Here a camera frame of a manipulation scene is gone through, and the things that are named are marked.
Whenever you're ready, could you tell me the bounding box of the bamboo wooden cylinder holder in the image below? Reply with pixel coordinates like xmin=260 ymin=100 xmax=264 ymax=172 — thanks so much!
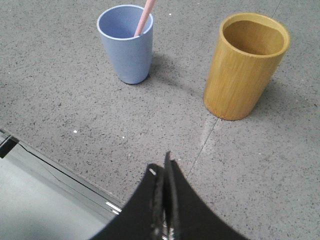
xmin=203 ymin=12 xmax=290 ymax=121

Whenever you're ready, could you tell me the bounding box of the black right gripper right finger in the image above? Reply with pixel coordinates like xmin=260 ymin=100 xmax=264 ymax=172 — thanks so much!
xmin=163 ymin=151 xmax=246 ymax=240

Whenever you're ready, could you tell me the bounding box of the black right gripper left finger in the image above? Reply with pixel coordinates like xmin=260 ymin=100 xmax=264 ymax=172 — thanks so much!
xmin=92 ymin=163 xmax=164 ymax=240

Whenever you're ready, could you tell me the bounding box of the pink chopstick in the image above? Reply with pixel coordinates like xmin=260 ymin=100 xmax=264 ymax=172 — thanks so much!
xmin=134 ymin=0 xmax=156 ymax=37

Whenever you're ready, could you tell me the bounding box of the blue plastic cup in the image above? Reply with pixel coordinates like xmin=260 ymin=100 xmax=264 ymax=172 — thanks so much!
xmin=96 ymin=4 xmax=154 ymax=85

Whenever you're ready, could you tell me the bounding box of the metal table edge rail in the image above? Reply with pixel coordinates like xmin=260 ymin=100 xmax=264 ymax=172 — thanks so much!
xmin=0 ymin=130 xmax=122 ymax=225

